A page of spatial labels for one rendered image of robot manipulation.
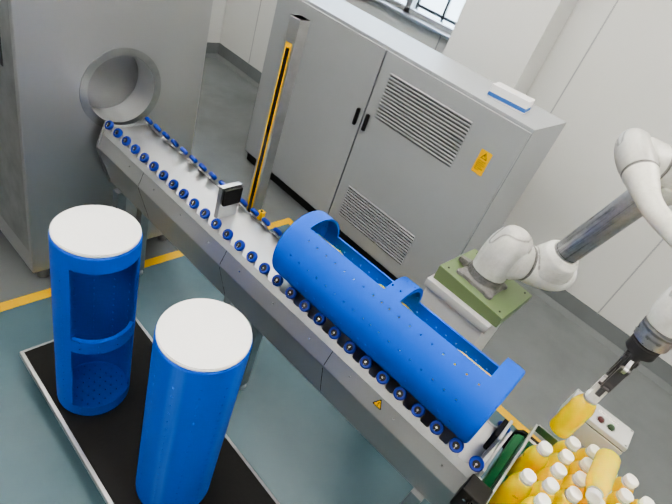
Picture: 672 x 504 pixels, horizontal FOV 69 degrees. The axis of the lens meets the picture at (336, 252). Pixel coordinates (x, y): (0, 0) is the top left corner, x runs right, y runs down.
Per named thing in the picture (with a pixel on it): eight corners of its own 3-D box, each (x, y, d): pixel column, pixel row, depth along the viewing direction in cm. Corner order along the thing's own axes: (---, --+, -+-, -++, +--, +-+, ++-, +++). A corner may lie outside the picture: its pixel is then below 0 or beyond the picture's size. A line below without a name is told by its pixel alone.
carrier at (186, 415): (215, 507, 193) (204, 440, 212) (263, 368, 142) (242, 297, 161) (137, 524, 180) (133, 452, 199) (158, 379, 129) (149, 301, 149)
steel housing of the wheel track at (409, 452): (147, 173, 269) (152, 116, 249) (470, 477, 182) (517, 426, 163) (95, 183, 249) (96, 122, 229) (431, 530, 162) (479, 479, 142)
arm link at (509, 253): (468, 252, 210) (497, 212, 197) (505, 266, 213) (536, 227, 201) (475, 276, 197) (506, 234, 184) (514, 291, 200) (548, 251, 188)
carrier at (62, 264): (40, 391, 207) (92, 429, 202) (26, 228, 156) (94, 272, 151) (96, 351, 230) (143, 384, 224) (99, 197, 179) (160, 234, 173)
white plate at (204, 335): (262, 364, 142) (261, 367, 142) (242, 296, 160) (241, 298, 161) (160, 375, 129) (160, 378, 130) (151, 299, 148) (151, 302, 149)
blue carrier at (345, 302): (314, 260, 202) (336, 202, 186) (491, 412, 167) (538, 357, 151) (262, 281, 181) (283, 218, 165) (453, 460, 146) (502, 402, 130)
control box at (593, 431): (561, 405, 172) (578, 387, 166) (615, 447, 164) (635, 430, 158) (551, 420, 165) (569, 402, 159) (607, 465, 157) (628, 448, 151)
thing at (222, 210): (232, 211, 214) (238, 181, 205) (238, 216, 212) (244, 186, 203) (213, 216, 207) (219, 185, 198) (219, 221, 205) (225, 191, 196)
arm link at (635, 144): (643, 151, 140) (681, 168, 143) (630, 112, 151) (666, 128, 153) (607, 180, 150) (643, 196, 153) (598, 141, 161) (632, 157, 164)
